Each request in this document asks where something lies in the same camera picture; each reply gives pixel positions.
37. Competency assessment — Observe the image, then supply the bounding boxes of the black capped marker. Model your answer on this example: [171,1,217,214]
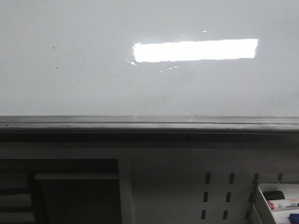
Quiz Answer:
[263,190,285,201]

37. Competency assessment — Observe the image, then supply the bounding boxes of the white glossy whiteboard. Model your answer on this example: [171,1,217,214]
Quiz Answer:
[0,0,299,117]

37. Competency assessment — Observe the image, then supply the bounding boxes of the red capped white marker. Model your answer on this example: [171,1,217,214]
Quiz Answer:
[267,198,299,212]

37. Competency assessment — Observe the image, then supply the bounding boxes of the dark framed panel with ledge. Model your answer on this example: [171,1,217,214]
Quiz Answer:
[0,159,122,224]

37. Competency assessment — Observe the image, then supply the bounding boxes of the blue capped marker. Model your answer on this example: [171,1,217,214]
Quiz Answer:
[289,213,299,224]

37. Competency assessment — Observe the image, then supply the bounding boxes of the white perforated pegboard panel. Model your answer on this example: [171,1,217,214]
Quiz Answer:
[118,149,299,224]

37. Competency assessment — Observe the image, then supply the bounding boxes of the dark whiteboard marker tray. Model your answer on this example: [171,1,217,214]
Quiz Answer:
[0,115,299,136]

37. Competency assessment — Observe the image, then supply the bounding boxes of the white marker storage bin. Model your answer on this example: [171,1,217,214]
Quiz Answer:
[253,183,299,224]

